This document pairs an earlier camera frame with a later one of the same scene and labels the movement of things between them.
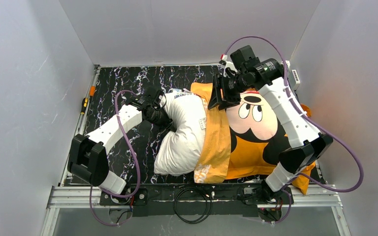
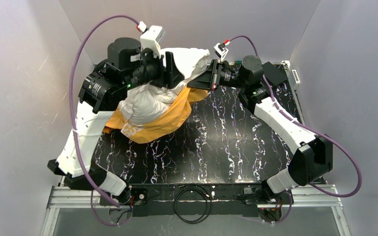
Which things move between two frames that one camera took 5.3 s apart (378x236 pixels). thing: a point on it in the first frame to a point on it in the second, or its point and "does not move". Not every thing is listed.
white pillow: x=181 y=152 to x=143 y=105
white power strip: x=295 y=79 does not move
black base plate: x=197 y=200 does not move
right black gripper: x=223 y=90 to x=215 y=75
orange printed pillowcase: x=242 y=140 to x=160 y=125
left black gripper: x=162 y=118 to x=169 y=68
